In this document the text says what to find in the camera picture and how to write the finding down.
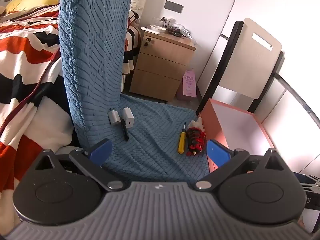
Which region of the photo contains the orange cardboard box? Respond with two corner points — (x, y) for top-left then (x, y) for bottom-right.
(199, 99), (282, 173)

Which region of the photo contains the red black toy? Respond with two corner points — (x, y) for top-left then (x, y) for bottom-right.
(186, 127), (207, 157)

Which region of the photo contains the pink paper bag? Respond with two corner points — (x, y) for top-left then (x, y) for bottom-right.
(176, 67), (198, 103)

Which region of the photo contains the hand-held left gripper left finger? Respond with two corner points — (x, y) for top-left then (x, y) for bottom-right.
(34, 139), (124, 192)

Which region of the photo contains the black pen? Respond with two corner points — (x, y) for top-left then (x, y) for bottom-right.
(121, 118), (130, 141)

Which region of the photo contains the yellow screwdriver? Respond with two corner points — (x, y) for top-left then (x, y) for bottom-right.
(177, 122), (188, 154)

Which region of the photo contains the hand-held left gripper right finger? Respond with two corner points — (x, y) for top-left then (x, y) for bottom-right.
(196, 139), (288, 193)

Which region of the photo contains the grey wall switch panel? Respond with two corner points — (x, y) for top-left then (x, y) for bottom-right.
(164, 0), (183, 14)

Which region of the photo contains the white charger plug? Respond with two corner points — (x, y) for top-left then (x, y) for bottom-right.
(122, 107), (135, 128)

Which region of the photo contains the clutter on cabinet top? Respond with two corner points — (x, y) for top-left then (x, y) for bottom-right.
(165, 17), (194, 40)

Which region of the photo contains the white plush toy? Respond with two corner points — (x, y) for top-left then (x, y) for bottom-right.
(188, 117), (204, 131)

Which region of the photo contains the red black white striped blanket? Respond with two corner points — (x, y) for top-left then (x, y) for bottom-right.
(0, 4), (143, 200)

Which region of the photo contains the grey charger plug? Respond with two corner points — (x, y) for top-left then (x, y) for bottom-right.
(108, 109), (121, 126)

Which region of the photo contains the blue textured blanket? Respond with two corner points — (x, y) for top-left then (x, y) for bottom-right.
(58, 0), (210, 183)

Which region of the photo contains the wooden bedside cabinet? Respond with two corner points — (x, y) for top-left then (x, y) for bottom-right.
(129, 27), (197, 103)

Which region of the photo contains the yellow pillow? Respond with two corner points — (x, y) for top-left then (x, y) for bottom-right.
(5, 0), (60, 14)

